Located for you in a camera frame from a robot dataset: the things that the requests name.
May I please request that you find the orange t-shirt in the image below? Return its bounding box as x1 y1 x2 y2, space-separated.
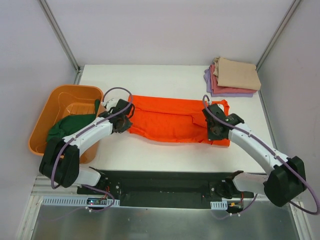
128 95 230 147

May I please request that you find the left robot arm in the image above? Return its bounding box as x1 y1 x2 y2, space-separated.
39 99 135 195

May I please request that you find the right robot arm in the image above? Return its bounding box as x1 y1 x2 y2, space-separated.
202 103 306 207

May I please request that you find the folded pink t-shirt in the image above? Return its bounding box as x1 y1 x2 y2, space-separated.
209 64 257 94

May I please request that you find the folded purple t-shirt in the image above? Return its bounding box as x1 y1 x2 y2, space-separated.
203 68 254 98

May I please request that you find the folded beige t-shirt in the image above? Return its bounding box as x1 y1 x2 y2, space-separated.
213 57 261 91

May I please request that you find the dark green t-shirt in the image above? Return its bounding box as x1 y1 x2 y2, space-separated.
46 99 101 143

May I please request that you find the orange plastic basket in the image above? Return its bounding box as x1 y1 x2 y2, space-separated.
28 84 104 157

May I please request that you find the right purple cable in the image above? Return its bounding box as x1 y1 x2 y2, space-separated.
201 94 320 220

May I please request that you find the left aluminium frame post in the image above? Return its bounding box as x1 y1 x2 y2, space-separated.
37 0 83 75

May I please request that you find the aluminium frame post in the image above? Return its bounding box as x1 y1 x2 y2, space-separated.
37 0 83 75
256 0 303 72

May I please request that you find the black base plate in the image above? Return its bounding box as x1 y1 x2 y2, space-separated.
74 167 255 209

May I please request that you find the aluminium front rail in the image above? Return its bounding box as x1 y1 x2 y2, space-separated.
31 175 78 196

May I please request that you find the white slotted cable duct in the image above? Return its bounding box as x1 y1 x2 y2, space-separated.
42 196 120 208

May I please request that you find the right aluminium frame post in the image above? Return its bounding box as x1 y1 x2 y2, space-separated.
256 0 303 72

